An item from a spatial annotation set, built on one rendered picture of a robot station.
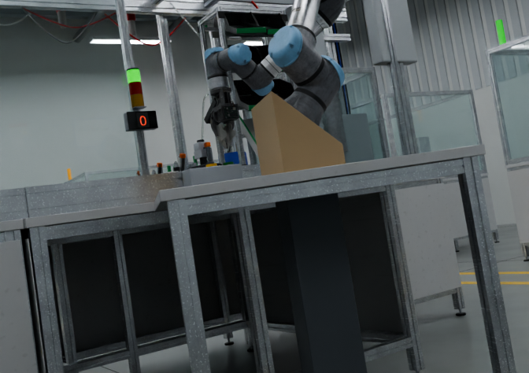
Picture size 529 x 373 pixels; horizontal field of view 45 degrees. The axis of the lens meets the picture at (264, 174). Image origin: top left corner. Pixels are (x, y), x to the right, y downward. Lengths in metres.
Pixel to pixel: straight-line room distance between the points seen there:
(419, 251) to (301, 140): 2.09
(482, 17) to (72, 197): 10.92
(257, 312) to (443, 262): 1.88
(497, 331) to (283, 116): 0.84
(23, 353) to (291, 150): 0.97
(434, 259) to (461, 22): 9.23
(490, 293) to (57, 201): 1.32
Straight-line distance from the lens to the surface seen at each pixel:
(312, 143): 1.89
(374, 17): 4.06
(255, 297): 2.33
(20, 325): 2.05
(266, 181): 1.66
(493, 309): 1.91
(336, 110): 3.71
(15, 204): 2.13
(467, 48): 12.71
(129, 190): 2.22
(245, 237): 2.31
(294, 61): 1.95
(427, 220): 3.93
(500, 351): 1.93
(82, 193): 2.17
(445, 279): 4.01
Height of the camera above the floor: 0.75
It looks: 4 degrees up
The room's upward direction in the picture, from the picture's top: 9 degrees counter-clockwise
